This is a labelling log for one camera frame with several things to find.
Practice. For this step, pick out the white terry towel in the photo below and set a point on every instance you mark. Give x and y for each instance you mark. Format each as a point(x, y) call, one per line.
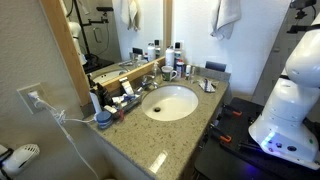
point(225, 18)

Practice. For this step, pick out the black camera stand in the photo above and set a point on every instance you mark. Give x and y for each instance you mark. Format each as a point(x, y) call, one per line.
point(300, 15)

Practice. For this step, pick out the blue round container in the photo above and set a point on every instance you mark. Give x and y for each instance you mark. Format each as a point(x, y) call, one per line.
point(104, 119)

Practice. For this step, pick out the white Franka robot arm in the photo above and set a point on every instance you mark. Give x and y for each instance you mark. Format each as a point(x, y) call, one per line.
point(286, 116)

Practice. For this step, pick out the chrome faucet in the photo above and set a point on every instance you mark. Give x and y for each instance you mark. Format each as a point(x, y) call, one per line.
point(148, 82)

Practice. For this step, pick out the white toothpaste tube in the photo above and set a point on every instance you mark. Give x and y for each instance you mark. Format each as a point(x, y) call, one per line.
point(126, 86)

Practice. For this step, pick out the beige wall outlet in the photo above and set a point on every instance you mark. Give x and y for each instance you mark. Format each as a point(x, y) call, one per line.
point(31, 96)

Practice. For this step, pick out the grey mug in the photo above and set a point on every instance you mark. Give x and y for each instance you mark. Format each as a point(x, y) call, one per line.
point(168, 73)

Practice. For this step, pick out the white oval sink basin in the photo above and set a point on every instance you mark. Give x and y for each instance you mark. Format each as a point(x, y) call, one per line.
point(170, 101)

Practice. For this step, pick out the wood framed wall mirror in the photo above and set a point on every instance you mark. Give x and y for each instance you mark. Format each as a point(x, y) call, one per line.
point(100, 40)

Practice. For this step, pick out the toiletry tray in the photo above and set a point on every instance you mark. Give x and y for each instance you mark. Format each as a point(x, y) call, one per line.
point(128, 101)

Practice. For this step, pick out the small white roll-on bottle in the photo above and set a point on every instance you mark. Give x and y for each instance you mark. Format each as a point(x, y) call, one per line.
point(188, 72)

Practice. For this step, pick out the small red item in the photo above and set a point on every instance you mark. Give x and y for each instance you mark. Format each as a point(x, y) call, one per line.
point(120, 114)

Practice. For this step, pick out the white hair dryer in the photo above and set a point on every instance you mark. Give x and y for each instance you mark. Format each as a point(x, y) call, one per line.
point(18, 158)

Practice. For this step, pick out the black orange clamp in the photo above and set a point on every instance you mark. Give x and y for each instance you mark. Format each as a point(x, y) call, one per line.
point(221, 134)
point(233, 111)

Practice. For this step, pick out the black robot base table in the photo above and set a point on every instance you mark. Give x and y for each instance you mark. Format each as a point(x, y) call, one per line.
point(226, 160)

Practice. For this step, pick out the clear soap dispenser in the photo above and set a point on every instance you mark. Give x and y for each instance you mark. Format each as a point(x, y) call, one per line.
point(156, 71)

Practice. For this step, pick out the small clear vial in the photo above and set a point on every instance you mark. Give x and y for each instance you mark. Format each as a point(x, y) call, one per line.
point(193, 75)

